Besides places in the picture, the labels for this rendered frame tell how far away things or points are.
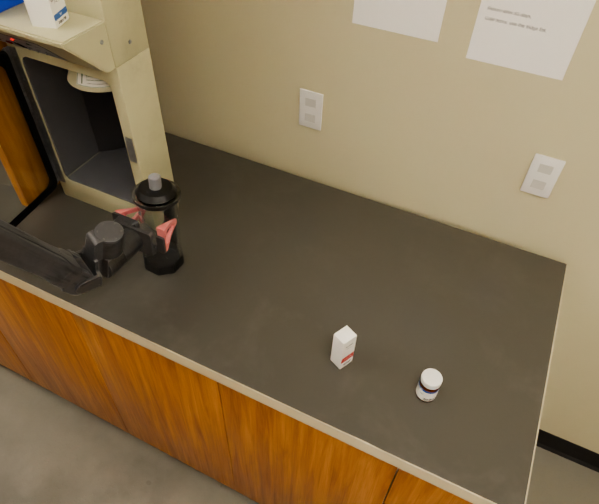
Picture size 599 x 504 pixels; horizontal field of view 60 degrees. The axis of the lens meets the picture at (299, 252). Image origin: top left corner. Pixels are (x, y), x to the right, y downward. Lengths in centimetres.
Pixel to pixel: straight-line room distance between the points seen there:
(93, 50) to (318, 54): 57
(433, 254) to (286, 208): 43
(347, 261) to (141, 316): 53
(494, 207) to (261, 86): 73
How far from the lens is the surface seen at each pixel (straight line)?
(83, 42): 114
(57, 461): 225
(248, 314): 126
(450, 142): 142
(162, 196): 120
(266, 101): 158
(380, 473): 128
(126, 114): 127
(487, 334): 132
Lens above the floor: 195
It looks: 47 degrees down
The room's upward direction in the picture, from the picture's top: 2 degrees clockwise
